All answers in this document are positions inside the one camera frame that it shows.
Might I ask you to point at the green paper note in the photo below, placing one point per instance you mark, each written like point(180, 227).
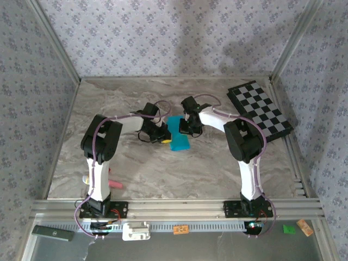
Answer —
point(289, 229)

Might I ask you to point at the aluminium table side rail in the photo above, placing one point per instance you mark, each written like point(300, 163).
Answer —
point(297, 174)

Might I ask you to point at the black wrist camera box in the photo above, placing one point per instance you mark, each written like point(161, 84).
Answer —
point(190, 103)
point(150, 109)

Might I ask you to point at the tan small tag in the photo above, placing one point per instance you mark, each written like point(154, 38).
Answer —
point(305, 227)

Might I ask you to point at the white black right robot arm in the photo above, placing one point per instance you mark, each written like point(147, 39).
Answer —
point(244, 144)

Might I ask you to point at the black flat remote device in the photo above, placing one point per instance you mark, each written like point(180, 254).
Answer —
point(53, 233)

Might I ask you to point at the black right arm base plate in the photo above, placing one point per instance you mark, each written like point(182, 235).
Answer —
point(231, 209)

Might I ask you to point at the aluminium mounting rail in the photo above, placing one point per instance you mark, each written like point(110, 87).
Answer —
point(176, 206)

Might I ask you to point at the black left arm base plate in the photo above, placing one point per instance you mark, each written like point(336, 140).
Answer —
point(121, 209)

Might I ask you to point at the cyan cloth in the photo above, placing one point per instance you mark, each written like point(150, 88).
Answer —
point(178, 141)

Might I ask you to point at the orange tag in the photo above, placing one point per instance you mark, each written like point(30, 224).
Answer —
point(181, 230)

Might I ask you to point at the pink marker with yellow cap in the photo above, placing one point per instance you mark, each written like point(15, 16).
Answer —
point(115, 185)

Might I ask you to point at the black grey folding chessboard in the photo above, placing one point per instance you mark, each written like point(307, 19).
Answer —
point(258, 106)

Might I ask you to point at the white plastic bracket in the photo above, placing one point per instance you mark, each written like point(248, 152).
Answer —
point(136, 232)

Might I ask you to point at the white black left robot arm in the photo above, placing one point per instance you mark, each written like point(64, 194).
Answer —
point(102, 141)

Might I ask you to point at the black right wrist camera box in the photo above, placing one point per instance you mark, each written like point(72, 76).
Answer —
point(190, 103)

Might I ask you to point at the aluminium frame post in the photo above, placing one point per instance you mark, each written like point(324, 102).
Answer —
point(295, 38)
point(54, 40)

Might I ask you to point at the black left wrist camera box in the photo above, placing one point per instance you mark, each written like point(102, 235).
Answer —
point(150, 109)

